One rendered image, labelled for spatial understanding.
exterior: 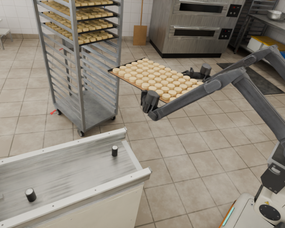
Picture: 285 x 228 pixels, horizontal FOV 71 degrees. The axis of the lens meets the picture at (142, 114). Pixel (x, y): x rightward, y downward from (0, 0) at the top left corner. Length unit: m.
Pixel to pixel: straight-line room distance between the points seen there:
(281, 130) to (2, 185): 1.16
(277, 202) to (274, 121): 0.55
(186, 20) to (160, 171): 2.95
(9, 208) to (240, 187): 1.94
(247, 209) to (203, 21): 3.43
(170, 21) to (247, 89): 3.30
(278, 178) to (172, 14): 3.36
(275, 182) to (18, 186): 1.20
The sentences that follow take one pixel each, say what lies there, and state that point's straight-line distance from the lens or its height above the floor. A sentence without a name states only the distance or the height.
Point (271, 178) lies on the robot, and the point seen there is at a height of 0.90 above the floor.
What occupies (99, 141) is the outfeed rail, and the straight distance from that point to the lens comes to 1.11.
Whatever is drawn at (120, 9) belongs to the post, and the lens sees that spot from 1.90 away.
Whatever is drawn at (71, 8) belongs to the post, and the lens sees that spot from 1.63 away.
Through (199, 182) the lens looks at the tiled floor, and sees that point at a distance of 2.16.
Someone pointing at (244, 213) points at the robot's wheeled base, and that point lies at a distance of 1.82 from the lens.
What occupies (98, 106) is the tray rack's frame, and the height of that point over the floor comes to 0.15.
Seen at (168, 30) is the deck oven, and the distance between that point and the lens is 4.11.
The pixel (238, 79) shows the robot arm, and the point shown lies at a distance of 0.88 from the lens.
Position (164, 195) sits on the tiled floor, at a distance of 1.98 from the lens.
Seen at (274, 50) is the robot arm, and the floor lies 1.36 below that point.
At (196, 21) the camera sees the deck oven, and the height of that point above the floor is 0.75.
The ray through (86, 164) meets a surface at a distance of 1.07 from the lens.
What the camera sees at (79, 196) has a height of 0.90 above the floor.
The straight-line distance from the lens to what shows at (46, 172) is 1.07.
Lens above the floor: 1.70
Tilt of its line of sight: 39 degrees down
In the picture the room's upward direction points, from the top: 9 degrees clockwise
